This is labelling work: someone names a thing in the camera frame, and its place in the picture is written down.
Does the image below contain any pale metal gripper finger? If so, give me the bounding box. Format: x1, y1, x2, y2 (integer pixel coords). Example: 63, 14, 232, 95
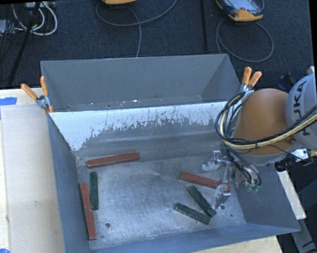
200, 150, 225, 173
209, 183, 234, 211

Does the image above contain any red-brown flat block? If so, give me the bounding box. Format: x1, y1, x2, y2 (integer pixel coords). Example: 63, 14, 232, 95
79, 181, 98, 241
177, 167, 232, 196
85, 151, 141, 169

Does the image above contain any black cylinder on white bracket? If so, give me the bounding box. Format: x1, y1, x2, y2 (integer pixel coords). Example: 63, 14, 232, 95
272, 147, 317, 172

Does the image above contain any grey metal bin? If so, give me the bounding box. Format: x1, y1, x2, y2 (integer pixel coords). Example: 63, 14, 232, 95
39, 40, 304, 253

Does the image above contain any pale wood flat board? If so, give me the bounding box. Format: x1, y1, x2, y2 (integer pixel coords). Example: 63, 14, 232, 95
0, 101, 66, 253

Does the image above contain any dark green flat block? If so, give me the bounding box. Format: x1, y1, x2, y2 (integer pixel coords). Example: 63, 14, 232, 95
186, 183, 218, 220
173, 199, 212, 229
87, 171, 101, 212

